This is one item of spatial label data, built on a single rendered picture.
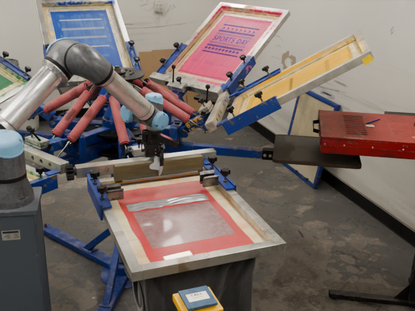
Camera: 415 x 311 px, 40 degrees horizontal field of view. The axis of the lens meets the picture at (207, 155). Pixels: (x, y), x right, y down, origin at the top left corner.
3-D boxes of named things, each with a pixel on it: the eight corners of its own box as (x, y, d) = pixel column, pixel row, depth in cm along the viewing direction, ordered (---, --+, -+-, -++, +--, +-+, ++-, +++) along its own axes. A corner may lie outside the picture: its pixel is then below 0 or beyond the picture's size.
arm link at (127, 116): (134, 108, 226) (156, 103, 233) (118, 102, 233) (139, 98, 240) (134, 128, 228) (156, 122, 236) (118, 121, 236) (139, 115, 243)
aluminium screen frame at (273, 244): (285, 252, 212) (286, 242, 210) (131, 282, 192) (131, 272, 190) (209, 171, 280) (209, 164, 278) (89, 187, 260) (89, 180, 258)
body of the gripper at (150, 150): (141, 152, 252) (140, 126, 247) (160, 150, 255) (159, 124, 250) (146, 158, 245) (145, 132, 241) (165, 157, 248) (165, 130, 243)
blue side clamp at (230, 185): (236, 199, 254) (236, 185, 252) (225, 200, 252) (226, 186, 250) (211, 173, 280) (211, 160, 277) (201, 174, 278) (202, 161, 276)
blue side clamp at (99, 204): (112, 218, 235) (112, 203, 233) (100, 220, 234) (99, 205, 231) (98, 189, 261) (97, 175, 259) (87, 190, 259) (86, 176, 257)
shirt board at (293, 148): (354, 152, 330) (355, 139, 327) (360, 181, 293) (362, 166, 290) (130, 136, 348) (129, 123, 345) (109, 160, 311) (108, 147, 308)
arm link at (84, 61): (96, 41, 192) (176, 115, 227) (78, 36, 199) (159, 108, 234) (76, 69, 190) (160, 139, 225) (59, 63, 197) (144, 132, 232)
